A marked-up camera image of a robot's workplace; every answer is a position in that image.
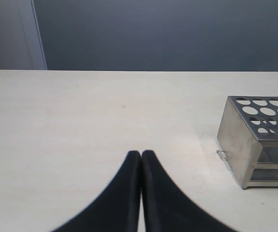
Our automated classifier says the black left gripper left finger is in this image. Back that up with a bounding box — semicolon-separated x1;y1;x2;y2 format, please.
54;151;141;232

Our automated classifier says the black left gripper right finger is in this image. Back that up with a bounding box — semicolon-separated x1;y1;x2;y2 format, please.
142;150;229;232

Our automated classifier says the stainless steel test tube rack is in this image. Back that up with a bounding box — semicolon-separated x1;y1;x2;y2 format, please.
217;96;278;189

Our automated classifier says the small clear plastic clip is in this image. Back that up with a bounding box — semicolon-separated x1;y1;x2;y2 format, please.
216;150;231;171

